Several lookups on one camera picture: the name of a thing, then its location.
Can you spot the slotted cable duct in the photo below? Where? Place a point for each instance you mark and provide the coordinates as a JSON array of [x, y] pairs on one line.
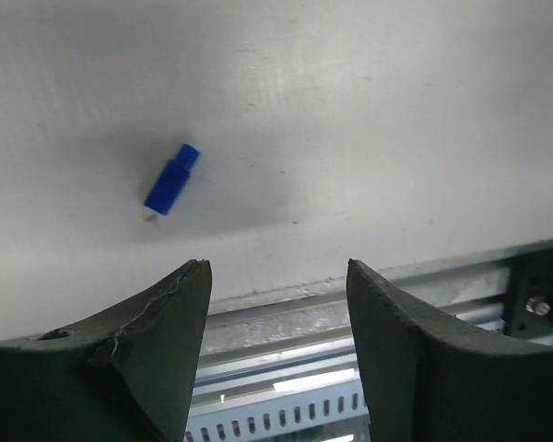
[[275, 417]]

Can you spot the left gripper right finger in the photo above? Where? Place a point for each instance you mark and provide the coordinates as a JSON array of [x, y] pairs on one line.
[[428, 376]]

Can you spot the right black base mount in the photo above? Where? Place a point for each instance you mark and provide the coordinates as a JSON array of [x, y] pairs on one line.
[[528, 305]]

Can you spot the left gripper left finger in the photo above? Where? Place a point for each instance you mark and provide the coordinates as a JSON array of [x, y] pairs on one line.
[[124, 374]]

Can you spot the blue white pen cap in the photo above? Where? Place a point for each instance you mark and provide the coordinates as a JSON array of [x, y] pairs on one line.
[[170, 183]]

